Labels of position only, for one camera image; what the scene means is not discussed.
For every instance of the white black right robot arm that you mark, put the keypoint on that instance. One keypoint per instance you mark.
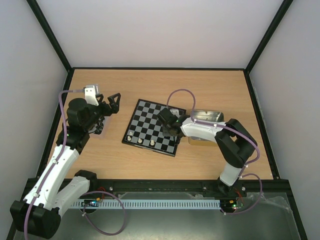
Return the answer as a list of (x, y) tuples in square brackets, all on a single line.
[(237, 146)]

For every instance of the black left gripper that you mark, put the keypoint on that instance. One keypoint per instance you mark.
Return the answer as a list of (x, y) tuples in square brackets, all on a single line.
[(115, 108)]

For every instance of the silver tray of black pieces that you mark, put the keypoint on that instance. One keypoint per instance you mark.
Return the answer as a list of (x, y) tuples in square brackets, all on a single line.
[(100, 129)]

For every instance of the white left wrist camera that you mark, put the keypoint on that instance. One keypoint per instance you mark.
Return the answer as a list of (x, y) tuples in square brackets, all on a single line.
[(90, 94)]

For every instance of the black white chess board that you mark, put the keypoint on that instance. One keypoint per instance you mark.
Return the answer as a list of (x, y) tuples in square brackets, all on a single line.
[(145, 125)]

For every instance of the black cage frame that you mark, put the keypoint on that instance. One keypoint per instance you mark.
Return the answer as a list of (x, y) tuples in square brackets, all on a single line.
[(285, 5)]

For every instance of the gold tin of white pieces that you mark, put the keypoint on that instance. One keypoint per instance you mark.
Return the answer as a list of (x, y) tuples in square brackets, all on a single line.
[(209, 116)]

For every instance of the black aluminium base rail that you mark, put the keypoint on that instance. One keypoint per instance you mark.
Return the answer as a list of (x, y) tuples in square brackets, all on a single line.
[(208, 188)]

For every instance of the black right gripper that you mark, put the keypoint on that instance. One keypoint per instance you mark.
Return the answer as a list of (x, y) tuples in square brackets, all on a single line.
[(165, 119)]

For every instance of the light blue cable duct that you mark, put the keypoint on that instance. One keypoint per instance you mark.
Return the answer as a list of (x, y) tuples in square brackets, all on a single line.
[(157, 204)]

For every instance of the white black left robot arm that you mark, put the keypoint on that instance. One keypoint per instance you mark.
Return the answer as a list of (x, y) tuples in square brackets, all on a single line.
[(40, 212)]

